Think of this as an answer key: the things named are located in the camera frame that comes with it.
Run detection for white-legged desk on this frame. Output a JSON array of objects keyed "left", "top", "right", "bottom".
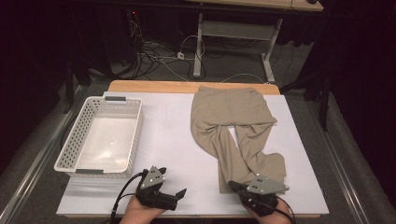
[{"left": 186, "top": 0, "right": 325, "bottom": 83}]

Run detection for black stand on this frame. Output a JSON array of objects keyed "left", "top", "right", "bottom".
[
  {"left": 62, "top": 57, "right": 92, "bottom": 115},
  {"left": 278, "top": 69, "right": 332, "bottom": 133}
]

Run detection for black floor cable bundle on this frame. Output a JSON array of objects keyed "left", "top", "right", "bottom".
[{"left": 122, "top": 18, "right": 208, "bottom": 81}]

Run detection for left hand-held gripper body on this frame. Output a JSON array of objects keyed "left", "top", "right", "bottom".
[{"left": 135, "top": 165, "right": 180, "bottom": 212}]

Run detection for person's left hand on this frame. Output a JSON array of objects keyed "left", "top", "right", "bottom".
[{"left": 120, "top": 195, "right": 166, "bottom": 224}]

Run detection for long white floor cable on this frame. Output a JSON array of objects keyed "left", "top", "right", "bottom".
[{"left": 152, "top": 55, "right": 270, "bottom": 85}]

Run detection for white table cover board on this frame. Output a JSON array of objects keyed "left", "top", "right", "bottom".
[{"left": 55, "top": 91, "right": 331, "bottom": 217}]

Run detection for wooden table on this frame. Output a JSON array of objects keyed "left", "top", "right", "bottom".
[{"left": 64, "top": 79, "right": 321, "bottom": 219}]

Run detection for white perforated plastic basket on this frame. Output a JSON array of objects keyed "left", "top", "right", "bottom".
[{"left": 53, "top": 95, "right": 145, "bottom": 179}]

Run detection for looped white floor cable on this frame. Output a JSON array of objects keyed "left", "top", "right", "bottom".
[{"left": 179, "top": 35, "right": 206, "bottom": 60}]

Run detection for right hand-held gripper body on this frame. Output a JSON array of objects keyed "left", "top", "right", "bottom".
[{"left": 238, "top": 174, "right": 290, "bottom": 217}]

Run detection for beige pants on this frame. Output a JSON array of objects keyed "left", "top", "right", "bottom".
[{"left": 190, "top": 86, "right": 288, "bottom": 194}]

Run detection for person's right hand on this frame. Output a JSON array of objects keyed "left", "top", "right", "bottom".
[{"left": 247, "top": 201, "right": 296, "bottom": 224}]

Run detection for metal floor rail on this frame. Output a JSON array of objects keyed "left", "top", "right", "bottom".
[
  {"left": 0, "top": 85, "right": 90, "bottom": 224},
  {"left": 306, "top": 99, "right": 372, "bottom": 224}
]

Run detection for black computer tower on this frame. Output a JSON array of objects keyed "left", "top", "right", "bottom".
[{"left": 102, "top": 7, "right": 141, "bottom": 68}]

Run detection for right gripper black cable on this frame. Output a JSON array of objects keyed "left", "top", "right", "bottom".
[{"left": 248, "top": 195, "right": 297, "bottom": 224}]

